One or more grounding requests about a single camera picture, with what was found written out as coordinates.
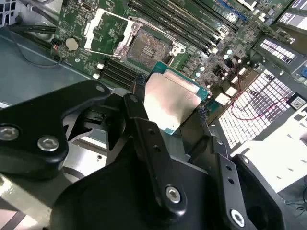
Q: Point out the silver topped CPU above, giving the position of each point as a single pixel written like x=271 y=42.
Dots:
x=168 y=103

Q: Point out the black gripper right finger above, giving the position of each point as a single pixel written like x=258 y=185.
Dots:
x=230 y=187

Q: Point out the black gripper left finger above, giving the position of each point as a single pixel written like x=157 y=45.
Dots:
x=36 y=124

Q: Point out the metal socket cover frame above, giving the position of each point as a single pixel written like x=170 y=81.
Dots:
x=90 y=40

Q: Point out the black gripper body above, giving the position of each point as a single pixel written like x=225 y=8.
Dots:
x=108 y=203

